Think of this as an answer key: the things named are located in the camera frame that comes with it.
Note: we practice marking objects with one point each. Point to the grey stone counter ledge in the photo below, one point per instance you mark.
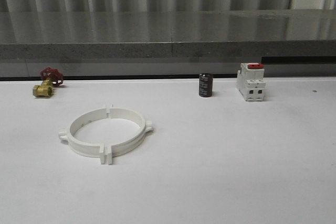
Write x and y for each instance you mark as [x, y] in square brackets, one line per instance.
[85, 45]

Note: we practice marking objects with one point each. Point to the white half pipe clamp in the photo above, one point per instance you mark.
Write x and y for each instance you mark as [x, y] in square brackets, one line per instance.
[87, 148]

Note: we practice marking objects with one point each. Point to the white circuit breaker red switch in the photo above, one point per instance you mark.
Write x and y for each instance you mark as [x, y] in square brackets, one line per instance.
[250, 81]

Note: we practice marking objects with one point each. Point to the brass valve red handwheel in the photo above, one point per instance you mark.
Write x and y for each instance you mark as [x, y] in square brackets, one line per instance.
[50, 78]

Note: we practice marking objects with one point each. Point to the black cylindrical capacitor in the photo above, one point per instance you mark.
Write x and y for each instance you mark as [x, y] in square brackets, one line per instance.
[205, 85]

